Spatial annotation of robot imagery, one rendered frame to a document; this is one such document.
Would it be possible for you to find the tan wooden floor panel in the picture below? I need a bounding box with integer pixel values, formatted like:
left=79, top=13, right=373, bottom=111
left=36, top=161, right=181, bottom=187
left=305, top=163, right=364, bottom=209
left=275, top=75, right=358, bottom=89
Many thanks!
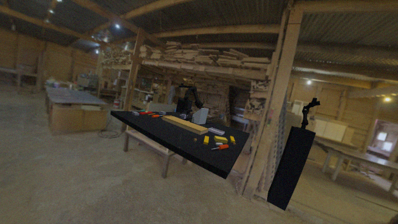
left=162, top=116, right=209, bottom=135

